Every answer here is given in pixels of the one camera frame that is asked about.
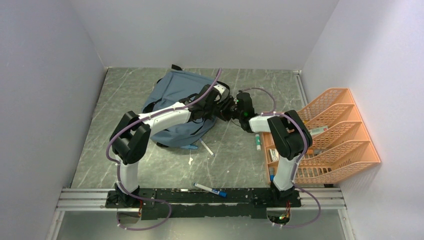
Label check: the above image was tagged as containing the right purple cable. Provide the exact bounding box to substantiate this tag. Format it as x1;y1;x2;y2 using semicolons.
239;87;322;229

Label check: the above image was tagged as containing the orange plastic file rack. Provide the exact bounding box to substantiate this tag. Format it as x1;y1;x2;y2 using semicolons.
295;88;381;185

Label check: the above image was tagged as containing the white glue stick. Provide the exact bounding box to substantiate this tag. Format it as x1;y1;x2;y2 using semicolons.
255;133;262;151

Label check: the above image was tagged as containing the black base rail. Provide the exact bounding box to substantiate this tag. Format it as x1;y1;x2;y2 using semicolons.
104;187;302;220

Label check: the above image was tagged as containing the blue student backpack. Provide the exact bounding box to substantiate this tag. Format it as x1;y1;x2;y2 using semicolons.
139;64;229;149

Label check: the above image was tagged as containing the teal box in rack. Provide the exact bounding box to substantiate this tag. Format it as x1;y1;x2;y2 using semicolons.
309;125;328;136

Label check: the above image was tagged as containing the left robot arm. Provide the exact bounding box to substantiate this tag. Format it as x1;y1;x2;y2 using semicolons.
106;83;231;208

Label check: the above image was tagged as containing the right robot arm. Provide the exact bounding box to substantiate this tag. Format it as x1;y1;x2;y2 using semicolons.
214;92;313;207

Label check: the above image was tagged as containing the white marker pen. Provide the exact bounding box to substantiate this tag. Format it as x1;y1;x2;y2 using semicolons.
199;138;215;157

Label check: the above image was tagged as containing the orange desk organizer tray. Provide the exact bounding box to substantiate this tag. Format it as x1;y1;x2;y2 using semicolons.
260;132;280;185

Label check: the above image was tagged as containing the aluminium frame rail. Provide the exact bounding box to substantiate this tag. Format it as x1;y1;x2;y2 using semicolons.
56;188;346;211

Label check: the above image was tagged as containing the blue capped marker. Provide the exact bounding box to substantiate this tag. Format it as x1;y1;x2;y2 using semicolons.
193;182;227;198

